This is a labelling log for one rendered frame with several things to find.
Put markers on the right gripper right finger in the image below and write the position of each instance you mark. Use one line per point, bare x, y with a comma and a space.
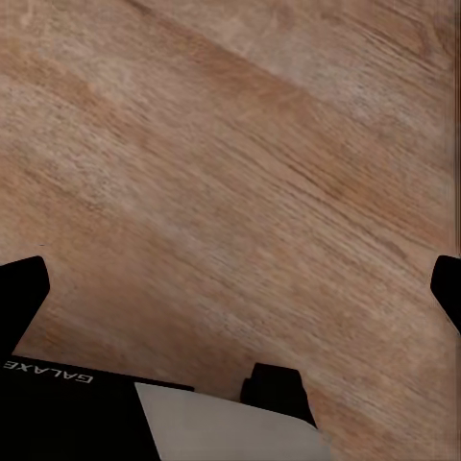
446, 286

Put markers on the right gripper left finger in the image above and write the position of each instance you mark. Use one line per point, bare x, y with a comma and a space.
24, 285

